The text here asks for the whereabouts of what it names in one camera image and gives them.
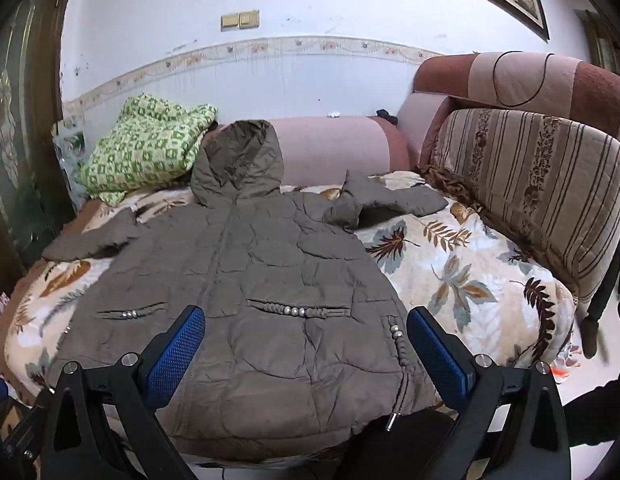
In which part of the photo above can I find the clear plastic bag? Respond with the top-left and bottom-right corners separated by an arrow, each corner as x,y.
52,119 -> 88,196

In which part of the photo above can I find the striped floral sofa cushion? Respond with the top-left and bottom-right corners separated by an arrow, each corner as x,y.
422,108 -> 620,306

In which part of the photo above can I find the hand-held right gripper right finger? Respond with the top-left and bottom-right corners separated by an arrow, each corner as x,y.
406,306 -> 573,480

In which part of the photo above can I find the leaf print fleece blanket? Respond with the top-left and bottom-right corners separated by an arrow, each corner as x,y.
0,170 -> 578,461

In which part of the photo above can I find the green checked blanket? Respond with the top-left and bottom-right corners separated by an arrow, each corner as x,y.
79,92 -> 219,206

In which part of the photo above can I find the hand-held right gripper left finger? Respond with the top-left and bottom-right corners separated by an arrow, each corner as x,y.
40,305 -> 207,480

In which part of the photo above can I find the wooden window frame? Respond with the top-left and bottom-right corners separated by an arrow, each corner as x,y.
584,9 -> 620,77

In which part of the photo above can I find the wooden door with glass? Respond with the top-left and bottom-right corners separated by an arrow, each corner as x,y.
0,0 -> 81,301

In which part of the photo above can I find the grey quilted blanket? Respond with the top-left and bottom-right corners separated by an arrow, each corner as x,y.
42,119 -> 449,463

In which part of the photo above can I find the orange white plastic bag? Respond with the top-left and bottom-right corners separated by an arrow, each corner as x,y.
550,345 -> 585,382

